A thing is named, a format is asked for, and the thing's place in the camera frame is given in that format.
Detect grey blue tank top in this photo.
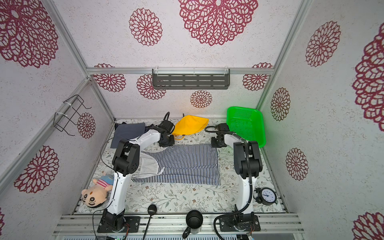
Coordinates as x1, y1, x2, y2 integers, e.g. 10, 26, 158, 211
111, 122, 148, 149

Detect black wire wall rack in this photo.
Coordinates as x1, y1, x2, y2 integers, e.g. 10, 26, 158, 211
53, 94, 91, 137

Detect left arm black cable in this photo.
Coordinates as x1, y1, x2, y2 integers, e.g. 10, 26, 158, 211
91, 111, 171, 240

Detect cartoon boy plush doll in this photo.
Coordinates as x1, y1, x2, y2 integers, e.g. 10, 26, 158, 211
81, 175, 114, 208

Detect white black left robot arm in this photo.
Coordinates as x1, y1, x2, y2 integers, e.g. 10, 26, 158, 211
101, 129, 175, 229

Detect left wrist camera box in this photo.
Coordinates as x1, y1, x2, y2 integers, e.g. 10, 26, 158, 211
154, 120, 175, 135

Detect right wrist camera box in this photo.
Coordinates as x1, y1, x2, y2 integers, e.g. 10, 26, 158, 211
216, 123, 231, 134

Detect yellow fabric hat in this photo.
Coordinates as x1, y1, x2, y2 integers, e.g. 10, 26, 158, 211
172, 115, 209, 139

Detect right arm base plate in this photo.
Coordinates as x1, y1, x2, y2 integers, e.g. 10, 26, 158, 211
220, 213, 261, 232

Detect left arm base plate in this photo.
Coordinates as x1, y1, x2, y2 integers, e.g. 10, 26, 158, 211
97, 216, 141, 234

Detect round pressure gauge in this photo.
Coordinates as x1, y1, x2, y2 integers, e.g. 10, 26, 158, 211
254, 188, 278, 206

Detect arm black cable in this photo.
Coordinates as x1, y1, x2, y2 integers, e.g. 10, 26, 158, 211
204, 125, 254, 240
91, 111, 171, 240

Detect grey wall shelf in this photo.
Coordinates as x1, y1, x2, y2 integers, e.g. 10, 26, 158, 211
152, 69, 231, 90

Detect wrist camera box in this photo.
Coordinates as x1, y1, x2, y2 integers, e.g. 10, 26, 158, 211
216, 123, 231, 134
154, 120, 175, 135

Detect green plastic basket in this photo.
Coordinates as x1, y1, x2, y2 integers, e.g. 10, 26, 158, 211
227, 107, 267, 148

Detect black mug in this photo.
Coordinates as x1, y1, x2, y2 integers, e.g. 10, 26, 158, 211
182, 210, 203, 240

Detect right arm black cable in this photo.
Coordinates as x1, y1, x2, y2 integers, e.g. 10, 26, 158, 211
204, 125, 254, 240

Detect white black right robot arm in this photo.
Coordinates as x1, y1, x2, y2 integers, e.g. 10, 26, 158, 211
211, 133, 263, 223

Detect black ladle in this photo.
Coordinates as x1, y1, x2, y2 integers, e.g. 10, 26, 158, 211
142, 204, 158, 240

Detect striped tank top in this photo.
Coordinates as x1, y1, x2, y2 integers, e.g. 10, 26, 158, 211
132, 144, 220, 186

